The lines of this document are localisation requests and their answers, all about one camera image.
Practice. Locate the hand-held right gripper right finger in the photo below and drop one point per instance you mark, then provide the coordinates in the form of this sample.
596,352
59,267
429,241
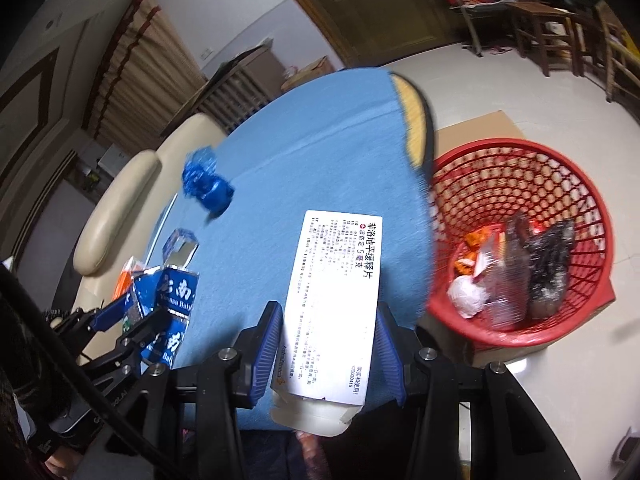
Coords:
392,360

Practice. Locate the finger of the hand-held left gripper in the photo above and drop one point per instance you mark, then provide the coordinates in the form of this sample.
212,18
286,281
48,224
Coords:
110,317
147,332

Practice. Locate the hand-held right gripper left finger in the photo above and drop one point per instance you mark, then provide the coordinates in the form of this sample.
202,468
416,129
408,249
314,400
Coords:
265,360

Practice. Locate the blue printed box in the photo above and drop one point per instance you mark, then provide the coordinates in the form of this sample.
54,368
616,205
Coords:
170,290

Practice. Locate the white medicine box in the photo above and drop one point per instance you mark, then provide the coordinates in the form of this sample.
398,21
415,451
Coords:
330,285

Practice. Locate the red plastic basket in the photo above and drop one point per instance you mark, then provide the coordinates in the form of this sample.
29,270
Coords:
500,337

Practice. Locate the orange package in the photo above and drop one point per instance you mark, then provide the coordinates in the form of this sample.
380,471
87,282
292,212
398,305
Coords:
476,240

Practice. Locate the blue wrapper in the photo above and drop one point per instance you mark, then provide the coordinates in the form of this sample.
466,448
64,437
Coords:
205,185

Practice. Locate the dark plastic wrapper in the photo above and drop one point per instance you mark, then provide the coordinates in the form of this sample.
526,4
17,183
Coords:
550,270

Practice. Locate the white crumpled tissue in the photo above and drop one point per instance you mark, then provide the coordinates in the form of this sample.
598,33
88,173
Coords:
467,296

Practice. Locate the beige sofa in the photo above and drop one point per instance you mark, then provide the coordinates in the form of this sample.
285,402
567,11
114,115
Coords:
130,195

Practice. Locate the clear plastic package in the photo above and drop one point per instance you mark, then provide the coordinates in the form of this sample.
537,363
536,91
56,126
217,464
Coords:
505,280

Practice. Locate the round blue table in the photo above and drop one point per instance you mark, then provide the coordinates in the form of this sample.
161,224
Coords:
325,150

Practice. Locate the beige panelled door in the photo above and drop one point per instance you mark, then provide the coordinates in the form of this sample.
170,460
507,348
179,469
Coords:
40,85

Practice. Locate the round wooden table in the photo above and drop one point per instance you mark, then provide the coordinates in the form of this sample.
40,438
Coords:
415,115

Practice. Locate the flat cardboard sheet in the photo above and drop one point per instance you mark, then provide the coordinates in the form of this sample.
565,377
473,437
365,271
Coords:
480,127

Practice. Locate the grey shoe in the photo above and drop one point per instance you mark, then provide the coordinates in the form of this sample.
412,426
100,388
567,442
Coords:
627,447

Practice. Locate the brown curtain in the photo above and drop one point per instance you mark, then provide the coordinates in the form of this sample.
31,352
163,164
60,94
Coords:
135,65

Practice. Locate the wooden radiator cover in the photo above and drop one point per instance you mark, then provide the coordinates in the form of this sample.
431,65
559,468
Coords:
240,90

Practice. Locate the open cardboard box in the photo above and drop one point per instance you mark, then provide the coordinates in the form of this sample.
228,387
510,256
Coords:
307,75

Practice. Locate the brass double door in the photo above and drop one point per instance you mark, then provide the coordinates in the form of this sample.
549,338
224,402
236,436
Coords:
360,5

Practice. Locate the metal chair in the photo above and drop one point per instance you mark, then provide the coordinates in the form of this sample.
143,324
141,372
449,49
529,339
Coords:
475,10

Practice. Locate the small wooden table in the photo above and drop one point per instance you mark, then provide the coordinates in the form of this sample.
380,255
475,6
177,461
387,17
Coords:
545,30

